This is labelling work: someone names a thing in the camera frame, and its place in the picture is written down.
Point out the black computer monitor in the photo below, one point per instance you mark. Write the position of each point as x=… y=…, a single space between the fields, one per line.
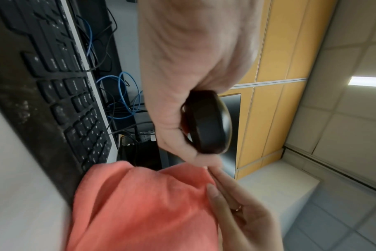
x=234 y=122

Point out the person's right hand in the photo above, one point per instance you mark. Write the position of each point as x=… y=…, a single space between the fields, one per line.
x=253 y=225

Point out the person's left hand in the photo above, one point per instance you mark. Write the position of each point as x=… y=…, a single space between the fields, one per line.
x=191 y=49

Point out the white cabinet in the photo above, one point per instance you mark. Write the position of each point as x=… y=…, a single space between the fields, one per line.
x=281 y=186

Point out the ceiling light strip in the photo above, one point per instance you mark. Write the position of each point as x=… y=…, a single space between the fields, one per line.
x=367 y=81

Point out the pink cloth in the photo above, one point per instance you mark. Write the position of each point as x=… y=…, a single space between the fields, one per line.
x=144 y=208

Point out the black white-speckled mouse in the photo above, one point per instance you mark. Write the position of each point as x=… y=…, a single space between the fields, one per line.
x=211 y=122

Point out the black keyboard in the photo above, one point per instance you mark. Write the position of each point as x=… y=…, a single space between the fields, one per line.
x=45 y=73

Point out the grey partition panel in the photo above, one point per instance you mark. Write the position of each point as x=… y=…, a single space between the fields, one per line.
x=127 y=36

